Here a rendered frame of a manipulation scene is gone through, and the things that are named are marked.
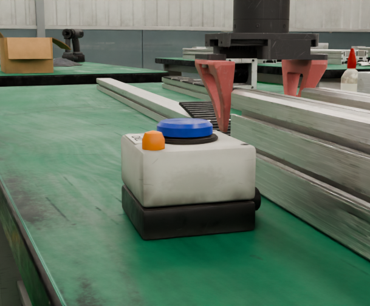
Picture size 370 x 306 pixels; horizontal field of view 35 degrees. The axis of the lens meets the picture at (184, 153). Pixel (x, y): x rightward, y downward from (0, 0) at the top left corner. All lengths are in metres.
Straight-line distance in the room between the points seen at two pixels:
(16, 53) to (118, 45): 9.34
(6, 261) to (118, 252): 1.46
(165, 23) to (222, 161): 11.85
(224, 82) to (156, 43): 11.57
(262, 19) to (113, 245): 0.30
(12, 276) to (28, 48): 1.11
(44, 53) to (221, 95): 2.06
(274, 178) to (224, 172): 0.09
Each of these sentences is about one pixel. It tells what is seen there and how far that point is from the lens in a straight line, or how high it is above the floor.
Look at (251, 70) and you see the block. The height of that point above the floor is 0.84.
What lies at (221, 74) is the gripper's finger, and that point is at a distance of 0.58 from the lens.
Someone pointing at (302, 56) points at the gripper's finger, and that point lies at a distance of 0.61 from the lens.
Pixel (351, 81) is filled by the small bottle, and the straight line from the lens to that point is 1.19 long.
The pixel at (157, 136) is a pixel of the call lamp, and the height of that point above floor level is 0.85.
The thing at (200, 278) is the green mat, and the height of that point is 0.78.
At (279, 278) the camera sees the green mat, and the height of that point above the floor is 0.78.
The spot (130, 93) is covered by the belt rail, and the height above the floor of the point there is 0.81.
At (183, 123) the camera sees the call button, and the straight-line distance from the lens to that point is 0.41.
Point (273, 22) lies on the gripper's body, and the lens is 0.60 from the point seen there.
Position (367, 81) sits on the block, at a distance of 0.71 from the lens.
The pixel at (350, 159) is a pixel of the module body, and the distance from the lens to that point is 0.38.
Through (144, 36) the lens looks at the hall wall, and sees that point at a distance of 12.06.
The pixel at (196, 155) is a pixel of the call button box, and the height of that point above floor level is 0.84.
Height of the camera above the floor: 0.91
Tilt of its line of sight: 11 degrees down
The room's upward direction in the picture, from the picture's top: straight up
